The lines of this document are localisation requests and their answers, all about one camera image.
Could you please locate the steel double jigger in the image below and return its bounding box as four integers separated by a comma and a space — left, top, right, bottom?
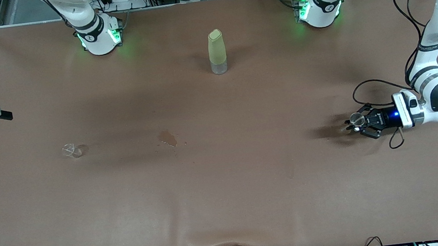
344, 112, 366, 132

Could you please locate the clear glass beaker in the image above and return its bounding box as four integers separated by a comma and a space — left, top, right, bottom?
61, 142, 84, 160

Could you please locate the green shaker bottle clear base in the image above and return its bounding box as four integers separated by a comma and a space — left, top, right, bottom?
206, 28, 229, 75

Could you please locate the brown table mat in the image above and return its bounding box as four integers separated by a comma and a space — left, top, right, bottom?
0, 0, 438, 246

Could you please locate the spilled liquid stain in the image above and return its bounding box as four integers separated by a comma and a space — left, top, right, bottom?
157, 129, 178, 149

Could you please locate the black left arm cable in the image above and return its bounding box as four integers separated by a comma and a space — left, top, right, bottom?
341, 0, 438, 153

